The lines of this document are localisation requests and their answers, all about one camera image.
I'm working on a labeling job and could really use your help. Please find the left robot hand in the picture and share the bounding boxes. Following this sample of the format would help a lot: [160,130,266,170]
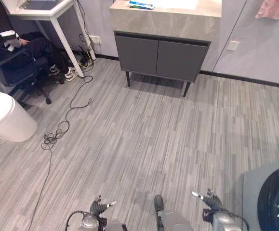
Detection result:
[89,195,118,216]

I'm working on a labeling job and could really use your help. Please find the black office chair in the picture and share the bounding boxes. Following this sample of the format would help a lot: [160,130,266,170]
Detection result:
[0,47,65,105]

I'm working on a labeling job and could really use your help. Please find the grey sink vanity cabinet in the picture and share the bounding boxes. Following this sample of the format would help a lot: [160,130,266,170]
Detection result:
[108,0,223,98]

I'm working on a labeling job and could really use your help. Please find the long black floor cable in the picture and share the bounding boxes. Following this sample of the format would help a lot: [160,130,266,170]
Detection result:
[26,75,94,231]

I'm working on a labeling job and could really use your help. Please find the white wall socket plate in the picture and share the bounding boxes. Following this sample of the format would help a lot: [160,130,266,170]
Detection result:
[226,39,240,51]

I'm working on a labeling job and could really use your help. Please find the person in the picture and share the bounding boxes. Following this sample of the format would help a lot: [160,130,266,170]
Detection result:
[0,0,77,82]

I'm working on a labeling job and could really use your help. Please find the pink towel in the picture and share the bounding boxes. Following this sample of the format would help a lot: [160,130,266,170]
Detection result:
[255,0,279,20]

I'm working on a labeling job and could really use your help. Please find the grey front-loading washing machine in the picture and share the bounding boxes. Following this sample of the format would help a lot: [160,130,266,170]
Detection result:
[242,158,279,231]

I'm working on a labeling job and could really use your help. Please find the silver robot leg with dark foot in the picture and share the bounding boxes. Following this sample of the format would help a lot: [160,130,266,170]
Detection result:
[153,194,165,231]

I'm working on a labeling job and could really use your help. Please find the yellow cable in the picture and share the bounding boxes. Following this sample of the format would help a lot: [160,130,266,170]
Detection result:
[78,48,93,68]

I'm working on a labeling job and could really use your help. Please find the white desk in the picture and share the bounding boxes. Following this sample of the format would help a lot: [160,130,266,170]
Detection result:
[0,0,97,78]

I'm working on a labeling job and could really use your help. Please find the blue white toothpaste tube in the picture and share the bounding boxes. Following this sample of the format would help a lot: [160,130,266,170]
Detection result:
[128,0,155,10]

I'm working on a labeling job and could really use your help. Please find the silver robot torso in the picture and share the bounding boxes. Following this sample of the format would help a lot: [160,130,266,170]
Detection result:
[98,211,201,231]

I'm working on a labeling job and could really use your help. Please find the white toilet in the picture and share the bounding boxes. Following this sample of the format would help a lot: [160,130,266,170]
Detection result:
[0,87,39,143]

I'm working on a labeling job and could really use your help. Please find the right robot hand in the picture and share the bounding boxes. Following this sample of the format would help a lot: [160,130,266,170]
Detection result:
[191,188,223,211]

